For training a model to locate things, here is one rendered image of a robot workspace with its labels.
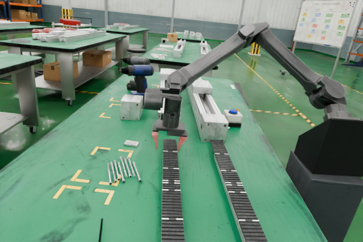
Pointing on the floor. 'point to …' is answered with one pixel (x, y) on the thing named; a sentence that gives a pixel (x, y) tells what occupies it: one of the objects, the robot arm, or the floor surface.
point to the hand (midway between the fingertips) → (167, 147)
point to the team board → (324, 24)
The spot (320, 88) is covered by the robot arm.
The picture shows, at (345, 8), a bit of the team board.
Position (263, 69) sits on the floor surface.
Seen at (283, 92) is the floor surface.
